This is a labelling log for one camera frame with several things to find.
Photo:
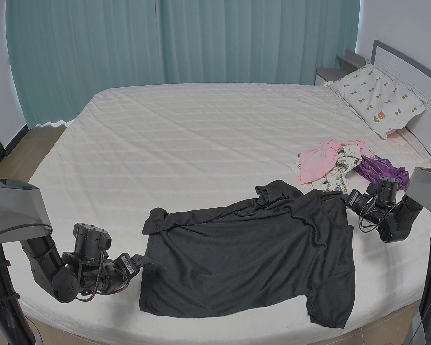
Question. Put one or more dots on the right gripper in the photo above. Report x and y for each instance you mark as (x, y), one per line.
(357, 201)

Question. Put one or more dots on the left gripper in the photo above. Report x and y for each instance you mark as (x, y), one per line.
(129, 264)

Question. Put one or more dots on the black T-shirt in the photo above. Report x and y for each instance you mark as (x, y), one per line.
(237, 250)

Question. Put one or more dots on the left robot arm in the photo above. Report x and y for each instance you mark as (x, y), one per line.
(39, 257)

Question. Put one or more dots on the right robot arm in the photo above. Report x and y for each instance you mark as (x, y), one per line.
(398, 217)

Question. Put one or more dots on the white printed garment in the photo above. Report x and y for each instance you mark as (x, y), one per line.
(339, 173)

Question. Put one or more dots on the purple garment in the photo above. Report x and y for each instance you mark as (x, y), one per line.
(373, 169)

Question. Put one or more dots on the pink garment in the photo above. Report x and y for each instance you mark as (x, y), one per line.
(316, 164)

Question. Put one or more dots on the white printed pillow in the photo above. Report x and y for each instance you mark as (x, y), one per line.
(377, 95)

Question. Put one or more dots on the grey bedside table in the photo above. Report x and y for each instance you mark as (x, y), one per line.
(327, 73)

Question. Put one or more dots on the bed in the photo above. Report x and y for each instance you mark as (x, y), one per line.
(201, 138)

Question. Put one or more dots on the blue-green curtain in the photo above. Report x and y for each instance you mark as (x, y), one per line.
(93, 31)

